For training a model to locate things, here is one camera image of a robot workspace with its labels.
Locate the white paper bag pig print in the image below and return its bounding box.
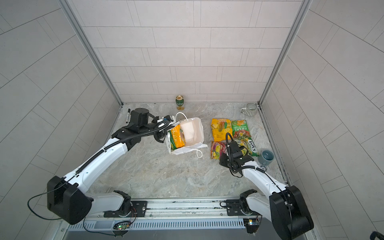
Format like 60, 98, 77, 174
166, 112, 208, 159

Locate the orange blue snack bag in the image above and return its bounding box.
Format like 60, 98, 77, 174
211, 141, 227, 160

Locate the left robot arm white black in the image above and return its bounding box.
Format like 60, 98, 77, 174
47, 108, 177, 225

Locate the left circuit board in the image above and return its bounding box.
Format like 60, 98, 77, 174
113, 221, 132, 231

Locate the green red snack bag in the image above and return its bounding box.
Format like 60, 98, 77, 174
231, 120, 251, 139

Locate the green drink can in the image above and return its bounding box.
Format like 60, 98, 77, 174
176, 96, 185, 111

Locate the circuit board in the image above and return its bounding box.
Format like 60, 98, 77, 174
243, 218, 260, 234
113, 221, 132, 231

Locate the orange yellow snack bag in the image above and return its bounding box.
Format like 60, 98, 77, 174
170, 125, 186, 150

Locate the right circuit board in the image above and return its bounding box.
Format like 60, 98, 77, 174
243, 218, 260, 234

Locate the teal ceramic cup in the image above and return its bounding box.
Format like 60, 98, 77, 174
258, 150, 275, 166

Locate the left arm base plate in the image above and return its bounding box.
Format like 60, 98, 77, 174
104, 201, 148, 218

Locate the black marker pen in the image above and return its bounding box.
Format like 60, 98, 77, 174
126, 109, 131, 124

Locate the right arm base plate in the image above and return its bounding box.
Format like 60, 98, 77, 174
223, 199, 251, 216

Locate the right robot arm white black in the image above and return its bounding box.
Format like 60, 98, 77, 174
220, 133, 314, 240

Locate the large yellow snack bag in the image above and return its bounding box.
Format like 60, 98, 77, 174
211, 119, 233, 142

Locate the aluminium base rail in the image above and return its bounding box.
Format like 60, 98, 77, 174
59, 196, 310, 221

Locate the green savoria snack bag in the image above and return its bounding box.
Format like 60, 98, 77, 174
235, 137, 259, 157

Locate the striped ceramic mug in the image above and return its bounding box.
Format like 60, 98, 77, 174
241, 103, 259, 117

